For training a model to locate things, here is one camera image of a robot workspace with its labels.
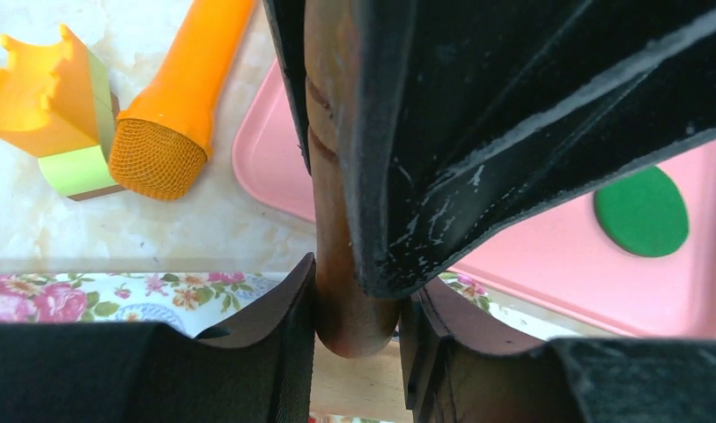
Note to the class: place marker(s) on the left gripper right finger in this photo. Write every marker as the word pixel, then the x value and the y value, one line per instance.
pixel 460 364

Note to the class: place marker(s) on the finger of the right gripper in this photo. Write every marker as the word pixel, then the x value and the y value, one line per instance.
pixel 461 118
pixel 286 23

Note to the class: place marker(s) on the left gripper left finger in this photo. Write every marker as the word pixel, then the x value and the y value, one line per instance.
pixel 255 366

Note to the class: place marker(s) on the wooden rolling pin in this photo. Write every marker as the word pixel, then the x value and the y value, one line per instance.
pixel 340 233

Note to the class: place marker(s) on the green dough disc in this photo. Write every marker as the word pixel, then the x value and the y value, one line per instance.
pixel 644 213

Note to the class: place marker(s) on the floral rectangular tray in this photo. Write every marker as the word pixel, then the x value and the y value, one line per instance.
pixel 187 301

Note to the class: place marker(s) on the pink plastic tray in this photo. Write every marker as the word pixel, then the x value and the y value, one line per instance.
pixel 560 260

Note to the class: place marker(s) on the orange toy carrot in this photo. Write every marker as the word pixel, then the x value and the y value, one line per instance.
pixel 163 138

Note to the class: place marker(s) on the yellow-green block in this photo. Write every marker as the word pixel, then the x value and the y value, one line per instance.
pixel 83 174

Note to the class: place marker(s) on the orange crown-shaped toy block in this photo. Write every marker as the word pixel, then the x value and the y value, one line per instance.
pixel 47 105

